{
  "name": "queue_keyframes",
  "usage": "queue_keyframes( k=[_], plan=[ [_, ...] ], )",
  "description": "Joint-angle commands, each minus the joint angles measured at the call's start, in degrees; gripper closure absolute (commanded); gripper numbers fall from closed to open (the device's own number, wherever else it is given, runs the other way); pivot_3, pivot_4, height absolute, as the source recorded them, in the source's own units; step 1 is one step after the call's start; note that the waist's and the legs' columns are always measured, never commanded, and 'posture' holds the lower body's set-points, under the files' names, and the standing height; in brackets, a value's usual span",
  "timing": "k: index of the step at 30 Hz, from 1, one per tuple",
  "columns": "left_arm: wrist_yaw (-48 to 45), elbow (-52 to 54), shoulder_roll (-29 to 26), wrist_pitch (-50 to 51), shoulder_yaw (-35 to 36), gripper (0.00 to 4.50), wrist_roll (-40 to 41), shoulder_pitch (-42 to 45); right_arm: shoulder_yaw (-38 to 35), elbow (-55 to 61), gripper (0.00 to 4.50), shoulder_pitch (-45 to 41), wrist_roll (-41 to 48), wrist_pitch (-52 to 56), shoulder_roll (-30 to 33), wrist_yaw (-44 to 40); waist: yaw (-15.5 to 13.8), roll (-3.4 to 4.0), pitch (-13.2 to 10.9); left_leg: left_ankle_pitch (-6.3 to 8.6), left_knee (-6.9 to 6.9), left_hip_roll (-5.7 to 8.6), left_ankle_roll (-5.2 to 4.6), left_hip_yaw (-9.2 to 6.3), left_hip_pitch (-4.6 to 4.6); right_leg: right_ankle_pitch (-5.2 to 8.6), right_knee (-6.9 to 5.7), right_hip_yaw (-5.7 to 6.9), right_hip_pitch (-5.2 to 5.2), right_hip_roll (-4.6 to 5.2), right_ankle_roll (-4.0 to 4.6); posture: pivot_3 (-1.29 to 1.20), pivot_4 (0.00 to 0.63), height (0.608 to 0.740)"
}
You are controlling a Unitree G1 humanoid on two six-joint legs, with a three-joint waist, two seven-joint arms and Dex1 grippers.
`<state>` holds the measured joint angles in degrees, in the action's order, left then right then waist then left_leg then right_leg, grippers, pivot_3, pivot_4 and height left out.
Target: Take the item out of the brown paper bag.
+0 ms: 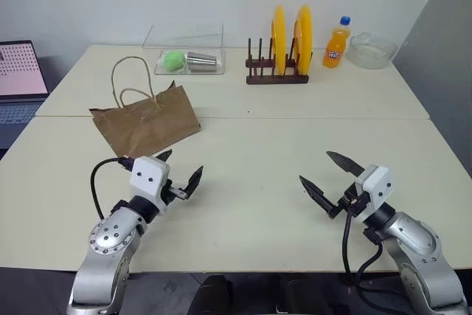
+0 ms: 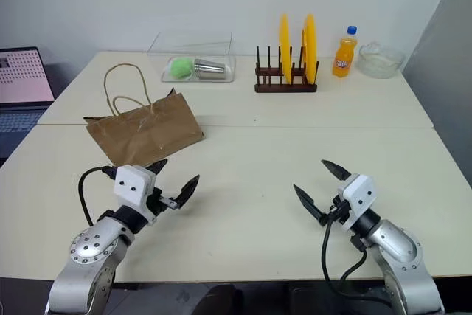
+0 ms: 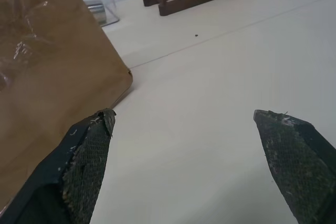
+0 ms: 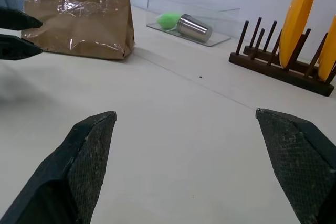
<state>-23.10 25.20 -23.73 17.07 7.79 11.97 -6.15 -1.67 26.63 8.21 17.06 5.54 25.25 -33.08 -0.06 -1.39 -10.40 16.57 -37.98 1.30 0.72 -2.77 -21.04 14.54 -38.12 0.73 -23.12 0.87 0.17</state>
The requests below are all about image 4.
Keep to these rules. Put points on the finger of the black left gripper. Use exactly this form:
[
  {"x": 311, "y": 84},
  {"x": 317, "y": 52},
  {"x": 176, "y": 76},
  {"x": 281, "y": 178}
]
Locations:
[
  {"x": 15, "y": 48},
  {"x": 15, "y": 19}
]

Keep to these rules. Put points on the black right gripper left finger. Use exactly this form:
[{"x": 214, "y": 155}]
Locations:
[{"x": 65, "y": 171}]

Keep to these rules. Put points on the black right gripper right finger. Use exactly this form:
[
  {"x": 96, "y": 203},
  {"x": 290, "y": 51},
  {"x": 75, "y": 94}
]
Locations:
[{"x": 299, "y": 161}]

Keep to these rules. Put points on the dark wooden plate rack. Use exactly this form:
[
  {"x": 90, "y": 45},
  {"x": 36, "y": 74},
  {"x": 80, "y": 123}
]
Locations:
[{"x": 275, "y": 70}]

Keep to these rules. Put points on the large yellow plate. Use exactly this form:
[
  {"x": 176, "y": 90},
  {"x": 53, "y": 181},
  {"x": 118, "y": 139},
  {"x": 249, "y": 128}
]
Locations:
[{"x": 296, "y": 19}]

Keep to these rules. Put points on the green fuzzy ball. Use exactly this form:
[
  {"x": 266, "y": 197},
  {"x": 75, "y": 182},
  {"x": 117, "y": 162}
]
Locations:
[{"x": 168, "y": 20}]

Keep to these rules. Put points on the clear plastic box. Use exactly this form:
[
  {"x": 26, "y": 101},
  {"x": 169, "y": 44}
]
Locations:
[{"x": 218, "y": 22}]

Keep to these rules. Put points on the stainless steel cup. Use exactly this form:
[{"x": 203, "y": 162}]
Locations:
[{"x": 193, "y": 27}]

